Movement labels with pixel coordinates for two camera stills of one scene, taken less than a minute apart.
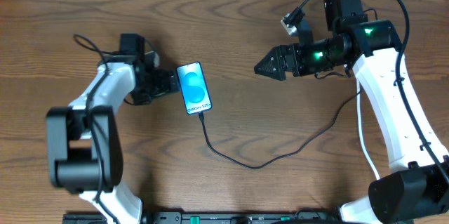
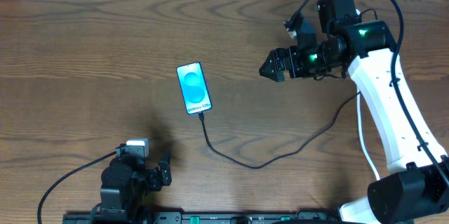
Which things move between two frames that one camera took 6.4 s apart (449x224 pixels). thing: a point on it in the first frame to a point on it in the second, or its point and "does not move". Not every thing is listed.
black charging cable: [212, 149] does not move
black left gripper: [165, 86] to [153, 185]
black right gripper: [280, 52] does not move
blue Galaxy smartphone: [193, 86] does not move
